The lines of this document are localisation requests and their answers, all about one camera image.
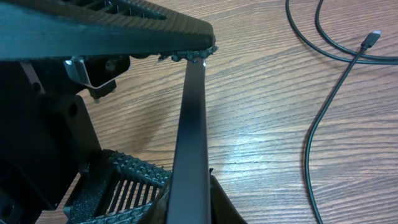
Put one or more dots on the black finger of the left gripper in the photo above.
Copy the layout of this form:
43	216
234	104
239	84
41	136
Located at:
118	189
62	29

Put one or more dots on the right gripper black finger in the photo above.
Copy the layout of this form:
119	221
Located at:
222	209

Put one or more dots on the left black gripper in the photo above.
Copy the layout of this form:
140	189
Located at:
49	147

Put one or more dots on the Samsung Galaxy smartphone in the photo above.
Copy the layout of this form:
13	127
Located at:
189	200

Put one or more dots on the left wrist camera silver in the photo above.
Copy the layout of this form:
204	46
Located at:
97	74

